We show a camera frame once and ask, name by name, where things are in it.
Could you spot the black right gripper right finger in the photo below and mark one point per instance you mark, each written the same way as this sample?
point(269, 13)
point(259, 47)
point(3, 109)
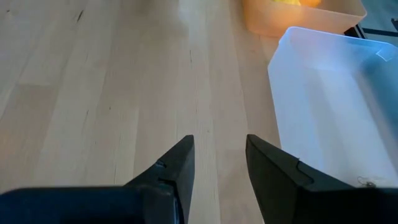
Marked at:
point(273, 174)

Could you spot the clear plastic bin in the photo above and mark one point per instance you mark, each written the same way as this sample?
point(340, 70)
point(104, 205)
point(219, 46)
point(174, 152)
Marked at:
point(326, 109)

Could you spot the orange plastic bin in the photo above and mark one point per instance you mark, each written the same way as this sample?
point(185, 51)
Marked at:
point(280, 21)

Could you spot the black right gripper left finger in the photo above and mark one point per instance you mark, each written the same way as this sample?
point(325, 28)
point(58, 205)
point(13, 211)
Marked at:
point(177, 168)

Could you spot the black aluminium frame crossbar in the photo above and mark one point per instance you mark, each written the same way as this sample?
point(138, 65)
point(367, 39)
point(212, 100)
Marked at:
point(354, 31)

